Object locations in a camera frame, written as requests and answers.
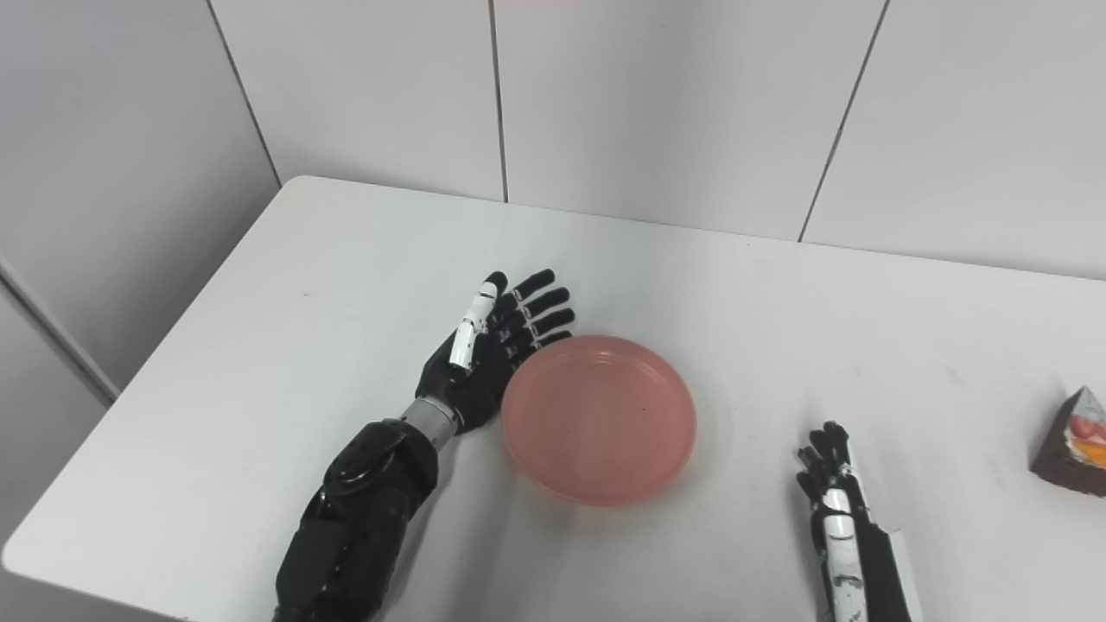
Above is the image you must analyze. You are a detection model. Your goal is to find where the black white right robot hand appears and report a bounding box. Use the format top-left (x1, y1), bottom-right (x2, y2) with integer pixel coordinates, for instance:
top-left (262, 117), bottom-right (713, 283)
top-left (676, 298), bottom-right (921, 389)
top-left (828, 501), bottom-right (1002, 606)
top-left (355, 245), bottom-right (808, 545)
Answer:
top-left (795, 421), bottom-right (926, 622)

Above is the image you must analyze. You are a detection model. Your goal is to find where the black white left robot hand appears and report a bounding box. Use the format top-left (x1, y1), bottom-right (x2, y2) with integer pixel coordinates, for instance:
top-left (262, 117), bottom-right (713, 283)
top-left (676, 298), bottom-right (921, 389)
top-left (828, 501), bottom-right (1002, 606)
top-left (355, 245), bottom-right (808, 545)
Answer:
top-left (415, 269), bottom-right (575, 435)

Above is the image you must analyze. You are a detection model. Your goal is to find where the pink round plate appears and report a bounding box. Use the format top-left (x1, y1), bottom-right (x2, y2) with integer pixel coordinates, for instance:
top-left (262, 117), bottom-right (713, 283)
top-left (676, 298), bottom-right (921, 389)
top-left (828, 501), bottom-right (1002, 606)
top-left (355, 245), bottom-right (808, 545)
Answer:
top-left (501, 335), bottom-right (698, 508)

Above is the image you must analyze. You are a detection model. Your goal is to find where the chocolate cake slice with fruit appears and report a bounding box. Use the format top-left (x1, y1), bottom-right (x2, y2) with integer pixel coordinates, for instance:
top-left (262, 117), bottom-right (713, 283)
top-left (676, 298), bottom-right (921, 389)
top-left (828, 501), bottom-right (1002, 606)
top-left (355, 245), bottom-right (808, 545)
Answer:
top-left (1028, 385), bottom-right (1106, 499)

